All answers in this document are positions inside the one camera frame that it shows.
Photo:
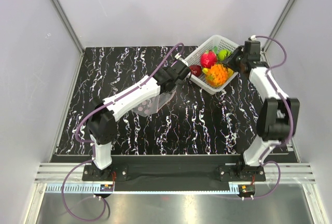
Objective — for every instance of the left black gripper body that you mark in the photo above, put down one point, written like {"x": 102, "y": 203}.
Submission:
{"x": 165, "y": 69}

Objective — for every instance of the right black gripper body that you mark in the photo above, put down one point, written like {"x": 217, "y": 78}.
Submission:
{"x": 241, "y": 59}

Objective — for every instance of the orange toy pineapple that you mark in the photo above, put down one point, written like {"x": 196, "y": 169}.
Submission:
{"x": 218, "y": 75}

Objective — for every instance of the clear pink-dotted zip bag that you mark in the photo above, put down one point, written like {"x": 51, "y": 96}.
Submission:
{"x": 154, "y": 104}

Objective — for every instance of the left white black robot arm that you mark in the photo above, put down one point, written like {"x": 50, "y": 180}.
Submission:
{"x": 144, "y": 98}

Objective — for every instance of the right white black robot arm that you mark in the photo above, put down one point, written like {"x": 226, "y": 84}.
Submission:
{"x": 276, "y": 123}

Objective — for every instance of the green apple toy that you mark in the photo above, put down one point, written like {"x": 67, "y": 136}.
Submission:
{"x": 223, "y": 54}

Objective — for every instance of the red dragon fruit toy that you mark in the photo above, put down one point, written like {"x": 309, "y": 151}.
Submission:
{"x": 208, "y": 59}

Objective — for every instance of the yellow banana bunch toy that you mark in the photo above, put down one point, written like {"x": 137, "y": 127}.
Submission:
{"x": 205, "y": 70}

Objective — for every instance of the dark red plum toy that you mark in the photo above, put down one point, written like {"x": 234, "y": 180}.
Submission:
{"x": 196, "y": 70}

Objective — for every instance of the white plastic mesh basket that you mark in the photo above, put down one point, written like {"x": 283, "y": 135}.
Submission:
{"x": 215, "y": 42}

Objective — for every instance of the black marble pattern mat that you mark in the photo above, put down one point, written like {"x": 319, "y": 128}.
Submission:
{"x": 193, "y": 122}

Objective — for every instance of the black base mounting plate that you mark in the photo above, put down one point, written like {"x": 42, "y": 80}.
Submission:
{"x": 221, "y": 167}

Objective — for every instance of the left connector board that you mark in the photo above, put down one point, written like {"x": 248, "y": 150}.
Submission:
{"x": 107, "y": 187}

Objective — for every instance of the connector board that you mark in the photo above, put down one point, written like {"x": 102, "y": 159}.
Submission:
{"x": 247, "y": 188}
{"x": 107, "y": 187}

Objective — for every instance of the right connector board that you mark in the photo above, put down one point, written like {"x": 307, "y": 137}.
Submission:
{"x": 247, "y": 188}

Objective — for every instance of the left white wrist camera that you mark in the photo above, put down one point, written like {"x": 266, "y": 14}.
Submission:
{"x": 178, "y": 58}

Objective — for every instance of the right aluminium frame post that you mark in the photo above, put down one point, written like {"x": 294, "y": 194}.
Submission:
{"x": 282, "y": 17}

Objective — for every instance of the aluminium frame post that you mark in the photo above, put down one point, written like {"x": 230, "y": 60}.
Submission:
{"x": 282, "y": 17}
{"x": 68, "y": 26}

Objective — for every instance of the left aluminium frame post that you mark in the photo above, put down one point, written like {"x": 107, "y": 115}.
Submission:
{"x": 68, "y": 26}

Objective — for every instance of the white slotted cable duct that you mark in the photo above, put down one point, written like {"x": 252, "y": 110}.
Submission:
{"x": 121, "y": 188}

